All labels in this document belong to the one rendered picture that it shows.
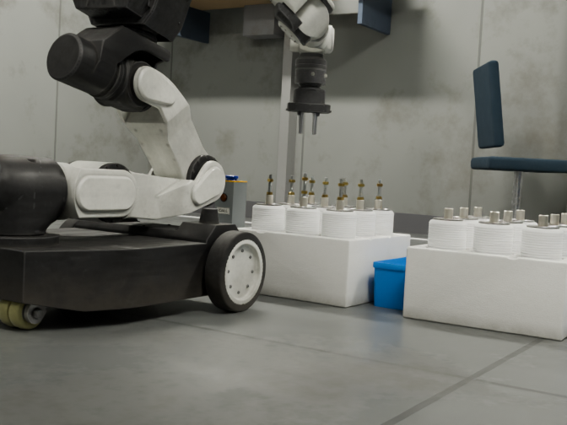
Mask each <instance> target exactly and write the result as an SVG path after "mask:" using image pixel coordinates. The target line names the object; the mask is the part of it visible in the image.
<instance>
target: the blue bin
mask: <svg viewBox="0 0 567 425"><path fill-rule="evenodd" d="M406 258H407V257H401V258H395V259H389V260H383V261H374V262H373V267H374V268H375V278H374V306H377V307H383V308H388V309H399V310H403V300H404V285H405V271H406Z"/></svg>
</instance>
